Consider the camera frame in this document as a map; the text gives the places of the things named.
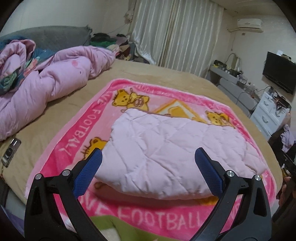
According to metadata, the green left sleeve forearm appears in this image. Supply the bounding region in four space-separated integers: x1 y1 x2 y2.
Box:
90 215 170 240

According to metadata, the pink cartoon bear blanket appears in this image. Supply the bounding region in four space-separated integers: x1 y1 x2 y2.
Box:
32 79 276 240

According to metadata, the pink quilted jacket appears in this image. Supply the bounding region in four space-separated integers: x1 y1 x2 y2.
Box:
95 108 267 200

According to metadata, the pile of assorted clothes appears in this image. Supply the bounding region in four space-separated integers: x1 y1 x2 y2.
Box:
90 33 135 61

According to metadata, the person's right hand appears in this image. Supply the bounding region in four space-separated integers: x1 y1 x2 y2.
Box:
278 176 291 207

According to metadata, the clutter on desk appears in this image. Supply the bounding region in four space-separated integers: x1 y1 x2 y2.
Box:
209 58 256 94

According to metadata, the grey headboard cushion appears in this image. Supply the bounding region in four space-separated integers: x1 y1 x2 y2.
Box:
1 26 92 51

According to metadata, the white drawer cabinet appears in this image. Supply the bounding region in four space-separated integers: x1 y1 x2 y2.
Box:
250 92 290 141

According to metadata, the white wall air conditioner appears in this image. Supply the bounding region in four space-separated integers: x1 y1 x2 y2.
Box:
237 19 263 33

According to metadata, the small remote device on bed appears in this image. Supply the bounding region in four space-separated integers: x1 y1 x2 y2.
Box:
1 138 22 167

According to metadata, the tan bed cover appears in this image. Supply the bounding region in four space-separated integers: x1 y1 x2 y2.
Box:
3 60 282 203

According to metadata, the black wall television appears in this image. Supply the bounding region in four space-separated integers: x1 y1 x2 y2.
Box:
262 52 296 94

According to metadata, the grey desk shelf unit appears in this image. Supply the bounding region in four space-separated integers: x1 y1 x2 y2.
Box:
206 65 258 118

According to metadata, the white striped curtain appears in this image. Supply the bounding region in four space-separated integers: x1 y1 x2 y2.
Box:
130 1 224 77

